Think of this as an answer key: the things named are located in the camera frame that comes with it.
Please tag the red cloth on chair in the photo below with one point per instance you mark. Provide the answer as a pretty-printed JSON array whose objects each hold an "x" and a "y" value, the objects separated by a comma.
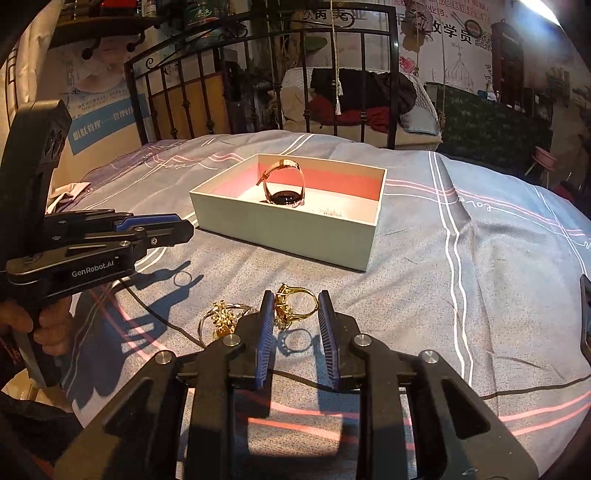
[{"x": 322, "y": 111}]

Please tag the thin bangle with gold charm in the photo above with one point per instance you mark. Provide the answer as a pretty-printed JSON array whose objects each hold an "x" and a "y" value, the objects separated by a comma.
[{"x": 224, "y": 317}]

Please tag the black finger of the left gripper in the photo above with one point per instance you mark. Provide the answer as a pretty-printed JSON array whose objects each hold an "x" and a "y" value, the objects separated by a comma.
[{"x": 163, "y": 235}]

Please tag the pink small stool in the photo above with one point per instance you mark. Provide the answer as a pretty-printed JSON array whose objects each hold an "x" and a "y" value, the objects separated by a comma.
[{"x": 546, "y": 161}]

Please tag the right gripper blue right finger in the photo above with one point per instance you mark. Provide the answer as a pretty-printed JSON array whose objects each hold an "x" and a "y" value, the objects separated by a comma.
[{"x": 328, "y": 327}]

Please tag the pale open cardboard box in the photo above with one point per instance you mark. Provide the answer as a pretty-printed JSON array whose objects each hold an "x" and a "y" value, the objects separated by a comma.
[{"x": 337, "y": 224}]

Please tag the grey striped bed sheet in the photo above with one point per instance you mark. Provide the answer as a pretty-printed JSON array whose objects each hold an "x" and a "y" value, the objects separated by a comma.
[{"x": 479, "y": 266}]

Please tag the black phone on bed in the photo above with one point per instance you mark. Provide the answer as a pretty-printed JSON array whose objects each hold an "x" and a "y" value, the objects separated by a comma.
[{"x": 585, "y": 341}]

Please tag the left hand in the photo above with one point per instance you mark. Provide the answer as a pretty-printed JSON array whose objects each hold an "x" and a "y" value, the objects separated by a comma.
[{"x": 54, "y": 329}]

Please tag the black iron bed frame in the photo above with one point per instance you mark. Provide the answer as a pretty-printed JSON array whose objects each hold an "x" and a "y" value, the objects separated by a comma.
[{"x": 250, "y": 51}]

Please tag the tan strap wristwatch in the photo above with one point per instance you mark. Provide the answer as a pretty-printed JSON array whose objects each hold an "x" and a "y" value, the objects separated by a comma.
[{"x": 283, "y": 183}]

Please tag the white wicker hanging chair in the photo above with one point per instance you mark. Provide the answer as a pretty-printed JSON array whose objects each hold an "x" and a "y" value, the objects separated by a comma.
[{"x": 417, "y": 122}]

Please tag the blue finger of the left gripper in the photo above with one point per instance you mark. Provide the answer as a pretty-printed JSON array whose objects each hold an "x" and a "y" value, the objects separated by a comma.
[{"x": 146, "y": 221}]

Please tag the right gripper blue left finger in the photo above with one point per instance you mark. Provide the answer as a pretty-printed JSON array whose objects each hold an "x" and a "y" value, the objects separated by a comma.
[{"x": 264, "y": 341}]

